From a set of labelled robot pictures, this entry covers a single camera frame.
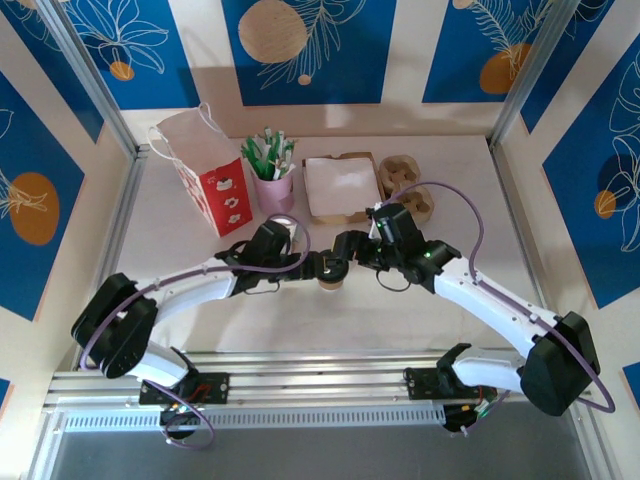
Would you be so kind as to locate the black plastic cup lid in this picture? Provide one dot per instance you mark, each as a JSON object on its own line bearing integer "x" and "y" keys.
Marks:
{"x": 336, "y": 274}

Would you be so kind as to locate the red and white paper bag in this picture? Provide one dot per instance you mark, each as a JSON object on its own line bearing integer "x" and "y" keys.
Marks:
{"x": 220, "y": 200}

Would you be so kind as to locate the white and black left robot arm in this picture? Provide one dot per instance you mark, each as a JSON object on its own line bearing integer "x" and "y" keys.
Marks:
{"x": 200, "y": 287}

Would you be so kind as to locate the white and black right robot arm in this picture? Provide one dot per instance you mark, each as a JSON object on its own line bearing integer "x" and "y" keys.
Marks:
{"x": 490, "y": 305}

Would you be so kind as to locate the brown cardboard napkin box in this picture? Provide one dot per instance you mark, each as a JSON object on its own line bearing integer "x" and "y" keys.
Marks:
{"x": 340, "y": 218}

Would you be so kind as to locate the pink holder cup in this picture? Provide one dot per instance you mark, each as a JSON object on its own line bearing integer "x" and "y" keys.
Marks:
{"x": 275, "y": 197}

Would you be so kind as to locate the green stick sachet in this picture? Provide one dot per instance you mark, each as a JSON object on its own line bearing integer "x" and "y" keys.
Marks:
{"x": 257, "y": 160}
{"x": 272, "y": 150}

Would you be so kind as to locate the white stick sachet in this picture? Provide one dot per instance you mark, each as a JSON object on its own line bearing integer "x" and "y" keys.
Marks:
{"x": 267, "y": 134}
{"x": 287, "y": 155}

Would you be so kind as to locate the small circuit board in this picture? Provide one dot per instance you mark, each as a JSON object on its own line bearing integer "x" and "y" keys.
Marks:
{"x": 480, "y": 407}
{"x": 180, "y": 409}

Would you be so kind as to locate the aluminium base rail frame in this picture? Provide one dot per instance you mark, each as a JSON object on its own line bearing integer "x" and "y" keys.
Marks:
{"x": 320, "y": 380}

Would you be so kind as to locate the aluminium side rail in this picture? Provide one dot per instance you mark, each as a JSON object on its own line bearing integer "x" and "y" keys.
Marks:
{"x": 125, "y": 200}
{"x": 527, "y": 250}

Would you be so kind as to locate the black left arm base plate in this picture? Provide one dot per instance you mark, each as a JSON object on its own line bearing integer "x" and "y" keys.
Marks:
{"x": 215, "y": 387}

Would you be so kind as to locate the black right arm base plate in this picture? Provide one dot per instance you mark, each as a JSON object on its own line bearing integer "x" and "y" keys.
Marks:
{"x": 420, "y": 385}

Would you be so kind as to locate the aluminium corner post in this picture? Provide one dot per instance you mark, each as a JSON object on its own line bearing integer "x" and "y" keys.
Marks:
{"x": 531, "y": 75}
{"x": 86, "y": 75}

